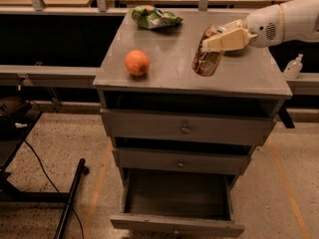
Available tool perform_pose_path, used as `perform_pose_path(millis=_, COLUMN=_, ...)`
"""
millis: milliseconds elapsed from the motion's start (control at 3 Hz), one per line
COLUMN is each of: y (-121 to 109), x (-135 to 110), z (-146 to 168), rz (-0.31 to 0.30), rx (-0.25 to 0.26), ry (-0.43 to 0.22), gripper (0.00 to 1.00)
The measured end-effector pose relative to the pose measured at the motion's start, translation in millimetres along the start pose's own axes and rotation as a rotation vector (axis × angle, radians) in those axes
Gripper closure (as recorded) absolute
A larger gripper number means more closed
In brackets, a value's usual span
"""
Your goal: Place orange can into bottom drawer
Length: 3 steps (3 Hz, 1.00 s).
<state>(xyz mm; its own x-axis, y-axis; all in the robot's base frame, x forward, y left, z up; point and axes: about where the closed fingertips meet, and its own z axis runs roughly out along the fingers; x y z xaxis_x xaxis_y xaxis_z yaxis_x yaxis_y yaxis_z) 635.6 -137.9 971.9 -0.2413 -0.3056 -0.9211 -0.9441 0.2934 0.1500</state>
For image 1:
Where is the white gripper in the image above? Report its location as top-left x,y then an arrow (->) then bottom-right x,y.
201,5 -> 283,53

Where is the orange soda can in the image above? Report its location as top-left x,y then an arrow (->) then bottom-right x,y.
191,25 -> 223,77

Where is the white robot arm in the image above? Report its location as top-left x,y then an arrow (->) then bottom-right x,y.
201,0 -> 319,53

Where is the grey top drawer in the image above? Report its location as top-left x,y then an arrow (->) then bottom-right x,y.
102,109 -> 275,145

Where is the grey drawer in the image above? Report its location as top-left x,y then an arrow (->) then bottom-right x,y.
113,148 -> 248,175
111,169 -> 244,238
102,109 -> 275,145

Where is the grey wooden drawer cabinet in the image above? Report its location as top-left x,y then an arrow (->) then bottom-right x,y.
93,9 -> 293,191

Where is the grey middle drawer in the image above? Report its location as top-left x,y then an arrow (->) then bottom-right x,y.
113,148 -> 248,175

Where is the grey bottom drawer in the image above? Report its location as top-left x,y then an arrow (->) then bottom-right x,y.
111,169 -> 244,238

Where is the white paper bowl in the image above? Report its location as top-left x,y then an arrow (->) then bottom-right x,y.
224,46 -> 249,57

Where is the green chip bag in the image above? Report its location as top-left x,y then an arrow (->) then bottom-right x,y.
131,5 -> 183,30

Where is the orange fruit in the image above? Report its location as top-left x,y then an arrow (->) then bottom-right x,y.
125,50 -> 151,76

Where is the black metal stand leg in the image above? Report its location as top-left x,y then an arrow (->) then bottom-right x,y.
54,158 -> 89,239

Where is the black cart with bag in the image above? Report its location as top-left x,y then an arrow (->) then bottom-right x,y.
0,96 -> 69,203

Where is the black floor cable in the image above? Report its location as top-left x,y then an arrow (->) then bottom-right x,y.
23,138 -> 86,239

